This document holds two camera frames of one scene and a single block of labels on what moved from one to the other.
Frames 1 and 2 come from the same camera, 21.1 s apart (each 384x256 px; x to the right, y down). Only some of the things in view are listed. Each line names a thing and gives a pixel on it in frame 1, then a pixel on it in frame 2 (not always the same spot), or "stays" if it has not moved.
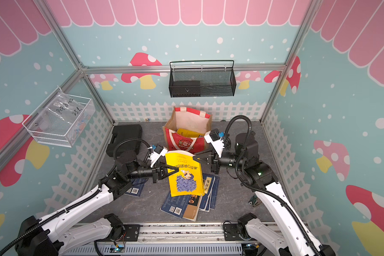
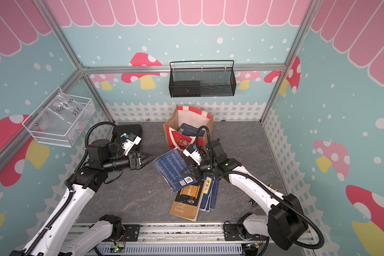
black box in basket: x=184 y=88 stays
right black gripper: x=215 y=165 → x=184 y=173
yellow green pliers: x=255 y=201 stays
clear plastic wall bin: x=61 y=120 stays
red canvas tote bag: x=184 y=130 stays
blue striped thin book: x=174 y=206 → x=191 y=130
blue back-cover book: x=136 y=188 → x=169 y=166
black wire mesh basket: x=204 y=78 stays
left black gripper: x=159 y=172 → x=136 y=164
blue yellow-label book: x=211 y=185 stays
